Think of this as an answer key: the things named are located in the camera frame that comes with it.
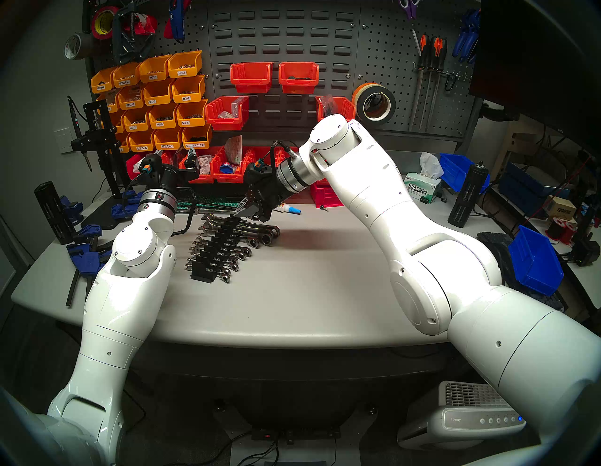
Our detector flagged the yellow bin labelled M3-6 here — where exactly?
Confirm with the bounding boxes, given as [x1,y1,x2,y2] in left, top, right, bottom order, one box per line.
[176,100,208,128]

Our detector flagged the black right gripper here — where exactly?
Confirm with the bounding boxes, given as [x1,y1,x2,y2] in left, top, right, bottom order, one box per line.
[233,163,287,222]

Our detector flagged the blue handled pliers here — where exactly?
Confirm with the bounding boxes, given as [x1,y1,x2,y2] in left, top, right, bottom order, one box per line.
[452,8,482,64]

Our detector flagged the white Coway air purifier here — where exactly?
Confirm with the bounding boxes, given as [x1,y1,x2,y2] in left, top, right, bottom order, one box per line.
[397,381,526,450]

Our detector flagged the red yellow tape roll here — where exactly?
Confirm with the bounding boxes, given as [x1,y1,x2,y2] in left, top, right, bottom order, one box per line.
[91,6,120,40]

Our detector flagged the grey duct tape roll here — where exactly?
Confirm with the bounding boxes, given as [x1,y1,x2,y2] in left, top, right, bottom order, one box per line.
[64,33,94,60]

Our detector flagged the black computer monitor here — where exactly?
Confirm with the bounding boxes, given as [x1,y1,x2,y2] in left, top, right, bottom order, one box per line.
[470,0,601,155]

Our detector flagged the largest chrome racked wrench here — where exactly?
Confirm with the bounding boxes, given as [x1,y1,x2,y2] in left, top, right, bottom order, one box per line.
[202,212,281,239]

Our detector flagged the yellow bin labelled M4X4X6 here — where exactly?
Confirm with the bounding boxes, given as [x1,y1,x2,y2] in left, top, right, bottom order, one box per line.
[117,86,146,110]

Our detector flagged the large orange white tape roll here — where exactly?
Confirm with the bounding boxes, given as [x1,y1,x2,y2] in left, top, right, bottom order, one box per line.
[351,83,396,125]

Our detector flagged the yellow bin labelled M2.5-6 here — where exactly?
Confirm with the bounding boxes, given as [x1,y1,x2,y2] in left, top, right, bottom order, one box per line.
[128,130,155,153]

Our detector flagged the yellow bin labelled M3X8 BAD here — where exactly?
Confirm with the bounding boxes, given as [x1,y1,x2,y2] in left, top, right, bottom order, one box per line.
[113,62,141,88]

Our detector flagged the blue plastic bin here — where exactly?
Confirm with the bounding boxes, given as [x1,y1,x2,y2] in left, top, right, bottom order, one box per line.
[439,153,491,194]
[508,225,564,296]

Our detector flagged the black screw clamp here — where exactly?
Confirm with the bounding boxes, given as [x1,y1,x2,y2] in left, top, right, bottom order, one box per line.
[112,0,158,65]

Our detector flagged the black soldering iron stand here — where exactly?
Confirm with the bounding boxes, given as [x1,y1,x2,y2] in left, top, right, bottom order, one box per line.
[70,100,130,198]

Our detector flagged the black ribbed cylinder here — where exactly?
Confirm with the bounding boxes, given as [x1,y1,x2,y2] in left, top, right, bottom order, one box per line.
[448,161,490,228]
[34,181,78,246]

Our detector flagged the orange black handled file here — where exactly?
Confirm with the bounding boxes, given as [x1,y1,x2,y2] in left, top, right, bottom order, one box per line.
[425,37,447,127]
[409,34,430,132]

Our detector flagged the black power strip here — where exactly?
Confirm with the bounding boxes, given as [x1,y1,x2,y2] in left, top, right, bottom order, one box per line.
[251,427,341,444]

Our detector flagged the black soldering iron pen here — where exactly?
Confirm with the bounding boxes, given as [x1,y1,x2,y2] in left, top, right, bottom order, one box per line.
[67,96,93,172]

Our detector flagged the red clamp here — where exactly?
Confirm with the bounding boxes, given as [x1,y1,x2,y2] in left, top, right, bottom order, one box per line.
[123,13,158,37]

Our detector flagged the black wrench holder rack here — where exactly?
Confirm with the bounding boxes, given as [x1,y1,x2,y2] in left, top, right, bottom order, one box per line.
[190,215,247,284]

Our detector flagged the black bench device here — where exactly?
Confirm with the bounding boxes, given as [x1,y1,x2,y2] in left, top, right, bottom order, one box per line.
[570,207,601,267]

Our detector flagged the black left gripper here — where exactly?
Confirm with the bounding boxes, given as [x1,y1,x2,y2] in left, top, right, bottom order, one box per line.
[139,147,200,194]

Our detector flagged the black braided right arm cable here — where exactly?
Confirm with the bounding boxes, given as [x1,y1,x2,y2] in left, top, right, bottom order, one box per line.
[269,140,300,175]

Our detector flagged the white wall plate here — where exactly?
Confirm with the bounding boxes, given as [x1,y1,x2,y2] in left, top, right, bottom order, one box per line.
[53,128,75,155]

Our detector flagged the clear packet of parts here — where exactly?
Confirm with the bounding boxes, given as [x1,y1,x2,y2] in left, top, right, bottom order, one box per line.
[224,135,243,165]

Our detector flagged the yellow bin labelled M3X5X4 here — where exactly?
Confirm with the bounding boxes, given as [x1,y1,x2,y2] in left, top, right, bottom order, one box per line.
[91,67,116,94]

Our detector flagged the yellow bin labelled M3-8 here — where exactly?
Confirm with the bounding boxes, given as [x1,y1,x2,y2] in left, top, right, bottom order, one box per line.
[148,103,179,130]

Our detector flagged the clear plastic parts box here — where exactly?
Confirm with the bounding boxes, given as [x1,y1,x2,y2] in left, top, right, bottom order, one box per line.
[217,98,248,119]

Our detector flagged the yellow bin labelled M3-12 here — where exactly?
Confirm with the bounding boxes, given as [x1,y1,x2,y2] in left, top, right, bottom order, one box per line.
[122,108,152,132]

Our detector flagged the yellow bin labelled M3-4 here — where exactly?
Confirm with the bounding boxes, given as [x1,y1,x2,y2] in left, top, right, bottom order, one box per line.
[171,75,206,104]

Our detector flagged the small cardboard box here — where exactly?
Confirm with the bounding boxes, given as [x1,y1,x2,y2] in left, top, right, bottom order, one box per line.
[547,195,577,221]

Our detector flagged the yellow bin labelled M2.5-5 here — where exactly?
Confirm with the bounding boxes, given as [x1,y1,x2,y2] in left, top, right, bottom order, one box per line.
[153,127,183,151]

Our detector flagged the yellow bin labelled M4-6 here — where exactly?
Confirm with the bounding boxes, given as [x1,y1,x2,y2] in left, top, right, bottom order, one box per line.
[143,80,175,106]

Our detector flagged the chrome racked ratchet wrench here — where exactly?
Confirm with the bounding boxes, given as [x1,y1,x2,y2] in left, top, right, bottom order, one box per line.
[187,254,240,273]
[189,244,246,262]
[198,222,275,247]
[192,236,253,259]
[197,228,260,249]

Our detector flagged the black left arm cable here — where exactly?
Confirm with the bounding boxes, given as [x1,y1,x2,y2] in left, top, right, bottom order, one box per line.
[170,186,197,236]

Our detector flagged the red hanging storage bin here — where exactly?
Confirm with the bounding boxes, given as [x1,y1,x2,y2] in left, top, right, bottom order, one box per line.
[205,96,250,131]
[230,62,274,94]
[316,96,356,121]
[278,62,320,95]

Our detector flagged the black computer keyboard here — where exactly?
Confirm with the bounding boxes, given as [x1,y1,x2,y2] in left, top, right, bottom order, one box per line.
[477,231,564,316]

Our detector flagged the green cutting mat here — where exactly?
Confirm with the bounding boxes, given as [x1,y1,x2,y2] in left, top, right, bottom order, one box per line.
[176,200,247,212]

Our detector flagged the yellow bin labelled M3X6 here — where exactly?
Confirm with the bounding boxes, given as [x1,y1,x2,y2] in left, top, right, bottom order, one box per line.
[167,50,203,79]

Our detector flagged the yellow bin labelled M4-0.7 HEX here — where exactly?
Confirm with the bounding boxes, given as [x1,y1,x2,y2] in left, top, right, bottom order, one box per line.
[181,124,213,150]

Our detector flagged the smallest chrome racked wrench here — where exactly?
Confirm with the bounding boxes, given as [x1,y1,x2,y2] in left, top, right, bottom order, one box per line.
[185,263,232,284]

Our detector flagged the Kimtech tissue box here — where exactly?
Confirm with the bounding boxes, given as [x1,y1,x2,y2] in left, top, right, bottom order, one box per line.
[403,152,444,205]

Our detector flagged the grey pegboard back panel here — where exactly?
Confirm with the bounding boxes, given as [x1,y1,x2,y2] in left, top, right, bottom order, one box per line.
[85,0,484,141]

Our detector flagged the dark blue crate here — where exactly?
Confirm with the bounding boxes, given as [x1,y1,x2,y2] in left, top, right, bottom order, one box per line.
[498,162,550,212]

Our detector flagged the red wire spool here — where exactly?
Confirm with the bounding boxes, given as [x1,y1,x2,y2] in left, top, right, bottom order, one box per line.
[547,217,578,245]

